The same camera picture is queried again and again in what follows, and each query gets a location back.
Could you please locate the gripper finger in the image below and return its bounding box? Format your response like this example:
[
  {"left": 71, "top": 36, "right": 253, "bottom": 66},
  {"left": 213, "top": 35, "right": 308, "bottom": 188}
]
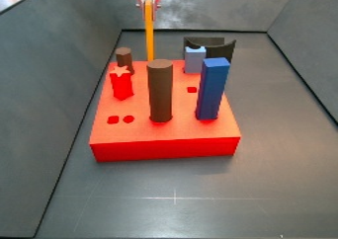
[
  {"left": 136, "top": 0, "right": 145, "bottom": 20},
  {"left": 152, "top": 0, "right": 161, "bottom": 21}
]

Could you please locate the yellow square-circle peg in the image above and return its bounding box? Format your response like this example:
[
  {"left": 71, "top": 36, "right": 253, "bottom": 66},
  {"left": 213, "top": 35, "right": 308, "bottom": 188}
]
[{"left": 144, "top": 0, "right": 154, "bottom": 61}]

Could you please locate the dark blue square peg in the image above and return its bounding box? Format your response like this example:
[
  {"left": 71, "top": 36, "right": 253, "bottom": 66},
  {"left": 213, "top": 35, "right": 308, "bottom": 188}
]
[{"left": 194, "top": 57, "right": 229, "bottom": 120}]

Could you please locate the red peg board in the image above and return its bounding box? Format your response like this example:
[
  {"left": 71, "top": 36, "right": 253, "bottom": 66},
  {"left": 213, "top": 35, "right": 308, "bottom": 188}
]
[{"left": 88, "top": 60, "right": 241, "bottom": 162}]

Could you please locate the brown hexagonal peg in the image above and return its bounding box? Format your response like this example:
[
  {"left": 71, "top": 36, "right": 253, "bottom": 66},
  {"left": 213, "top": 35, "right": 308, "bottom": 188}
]
[{"left": 114, "top": 47, "right": 134, "bottom": 73}]

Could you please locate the light blue notched peg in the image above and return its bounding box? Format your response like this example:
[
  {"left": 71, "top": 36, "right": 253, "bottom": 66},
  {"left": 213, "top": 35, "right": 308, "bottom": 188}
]
[{"left": 184, "top": 46, "right": 205, "bottom": 74}]

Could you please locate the brown round cylinder peg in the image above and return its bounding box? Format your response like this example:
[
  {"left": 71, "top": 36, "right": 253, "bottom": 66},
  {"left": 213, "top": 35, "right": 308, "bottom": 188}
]
[{"left": 146, "top": 59, "right": 172, "bottom": 122}]

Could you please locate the red star peg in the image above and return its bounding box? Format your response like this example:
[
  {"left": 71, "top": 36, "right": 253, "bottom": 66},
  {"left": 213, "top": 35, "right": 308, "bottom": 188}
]
[{"left": 108, "top": 65, "right": 133, "bottom": 101}]

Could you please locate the black curved bracket stand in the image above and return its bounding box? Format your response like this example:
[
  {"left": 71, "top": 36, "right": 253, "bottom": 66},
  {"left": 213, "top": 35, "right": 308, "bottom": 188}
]
[{"left": 182, "top": 37, "right": 236, "bottom": 61}]

